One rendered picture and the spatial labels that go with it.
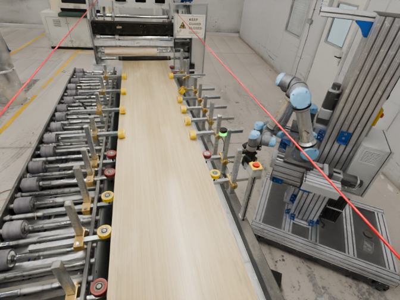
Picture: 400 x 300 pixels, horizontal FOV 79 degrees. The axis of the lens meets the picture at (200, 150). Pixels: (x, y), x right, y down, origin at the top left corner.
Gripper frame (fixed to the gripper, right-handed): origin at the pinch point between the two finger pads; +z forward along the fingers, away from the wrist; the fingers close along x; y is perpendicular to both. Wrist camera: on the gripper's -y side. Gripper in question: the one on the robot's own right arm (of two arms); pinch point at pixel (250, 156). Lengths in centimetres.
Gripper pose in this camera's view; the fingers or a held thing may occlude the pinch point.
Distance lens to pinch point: 227.1
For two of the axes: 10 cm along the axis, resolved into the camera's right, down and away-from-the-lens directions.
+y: 9.7, -1.0, 2.1
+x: -2.3, -6.0, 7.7
